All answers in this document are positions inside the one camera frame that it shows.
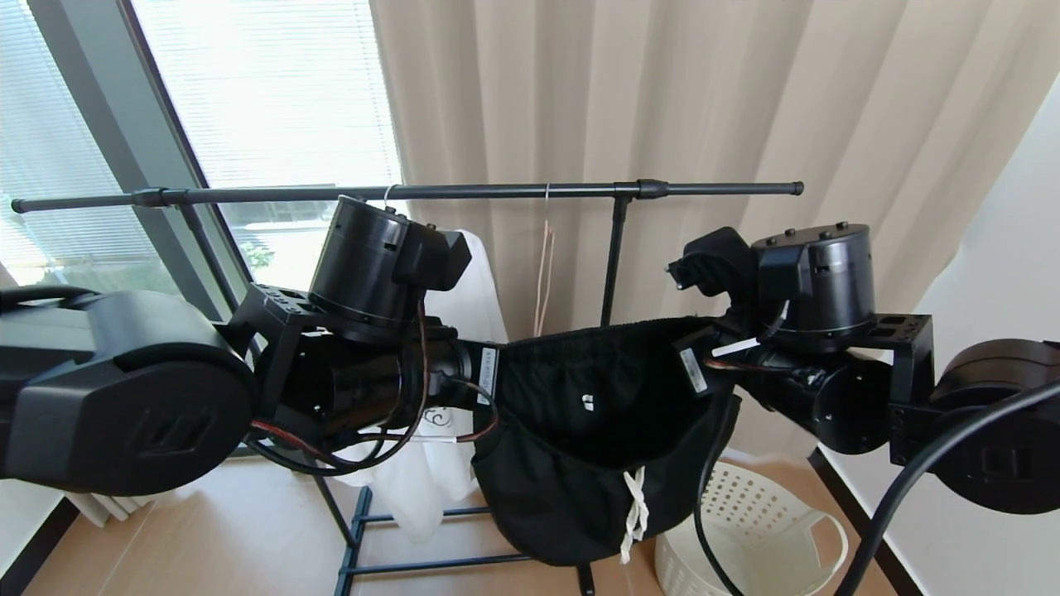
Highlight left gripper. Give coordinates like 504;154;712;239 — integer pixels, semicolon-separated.
327;338;500;431

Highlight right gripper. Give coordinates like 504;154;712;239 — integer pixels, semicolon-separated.
675;331;894;452

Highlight white printed T-shirt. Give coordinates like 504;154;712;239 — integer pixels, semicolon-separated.
335;228;510;547

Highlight black shorts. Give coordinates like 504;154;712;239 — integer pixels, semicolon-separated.
470;315;742;568

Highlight white laundry basket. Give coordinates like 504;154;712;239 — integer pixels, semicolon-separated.
654;459;850;596

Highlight black clothes rack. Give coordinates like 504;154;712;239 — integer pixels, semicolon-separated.
10;178;806;596

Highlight beige curtain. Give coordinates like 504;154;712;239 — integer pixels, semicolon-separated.
62;487;204;532
369;0;1060;464

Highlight window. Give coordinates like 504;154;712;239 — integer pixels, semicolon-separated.
0;0;408;332

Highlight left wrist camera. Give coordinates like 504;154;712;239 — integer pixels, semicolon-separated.
391;223;473;292

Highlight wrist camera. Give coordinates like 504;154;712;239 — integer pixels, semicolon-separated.
667;228;759;324
391;223;473;292

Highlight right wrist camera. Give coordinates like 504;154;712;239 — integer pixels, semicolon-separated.
667;228;759;324

